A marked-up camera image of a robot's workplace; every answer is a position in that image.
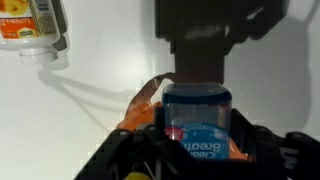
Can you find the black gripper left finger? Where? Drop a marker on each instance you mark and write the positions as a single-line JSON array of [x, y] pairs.
[[133, 156]]

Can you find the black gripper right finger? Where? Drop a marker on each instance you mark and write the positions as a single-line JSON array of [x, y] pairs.
[[266, 156]]

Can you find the blue mouthwash bottle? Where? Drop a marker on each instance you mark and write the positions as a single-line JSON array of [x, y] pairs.
[[200, 133]]

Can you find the yellow bottle black cap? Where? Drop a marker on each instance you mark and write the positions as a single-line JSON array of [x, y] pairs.
[[137, 176]]

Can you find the orange plastic bag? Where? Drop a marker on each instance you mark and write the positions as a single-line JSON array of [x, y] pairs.
[[141, 115]]

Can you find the white bottle with orange label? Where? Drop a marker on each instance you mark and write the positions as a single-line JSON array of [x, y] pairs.
[[30, 26]]

